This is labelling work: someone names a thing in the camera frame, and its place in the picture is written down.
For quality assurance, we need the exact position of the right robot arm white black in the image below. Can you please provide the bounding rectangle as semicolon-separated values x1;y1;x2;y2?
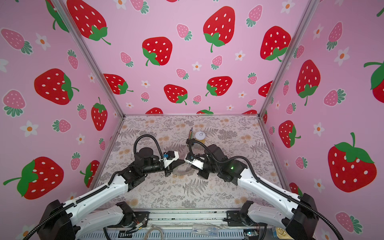
185;140;343;240

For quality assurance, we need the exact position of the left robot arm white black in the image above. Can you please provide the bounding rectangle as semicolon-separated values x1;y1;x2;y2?
24;135;184;240

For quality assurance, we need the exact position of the yellow tin can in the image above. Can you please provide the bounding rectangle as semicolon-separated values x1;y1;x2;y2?
195;131;206;143

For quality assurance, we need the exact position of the colourful hex key set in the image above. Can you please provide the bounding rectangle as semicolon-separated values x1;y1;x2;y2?
186;128;195;145

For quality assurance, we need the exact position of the clear plastic box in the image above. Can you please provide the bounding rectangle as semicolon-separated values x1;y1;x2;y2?
192;224;221;237

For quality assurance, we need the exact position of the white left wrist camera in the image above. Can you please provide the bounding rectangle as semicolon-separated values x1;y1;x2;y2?
162;151;179;169

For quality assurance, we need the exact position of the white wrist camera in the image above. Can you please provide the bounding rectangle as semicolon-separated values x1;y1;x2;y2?
185;153;204;170
162;151;179;169

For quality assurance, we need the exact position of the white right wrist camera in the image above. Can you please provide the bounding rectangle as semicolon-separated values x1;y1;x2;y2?
185;153;204;170

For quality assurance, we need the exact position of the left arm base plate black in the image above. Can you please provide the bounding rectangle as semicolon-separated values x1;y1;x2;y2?
116;211;150;228

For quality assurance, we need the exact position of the aluminium rail frame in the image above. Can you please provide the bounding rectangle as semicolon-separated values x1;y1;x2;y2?
77;207;313;240

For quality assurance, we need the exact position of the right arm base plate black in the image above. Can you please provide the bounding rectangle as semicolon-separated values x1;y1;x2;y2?
224;211;257;227

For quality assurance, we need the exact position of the grey looped cable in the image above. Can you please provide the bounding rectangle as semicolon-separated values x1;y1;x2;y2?
143;227;166;240

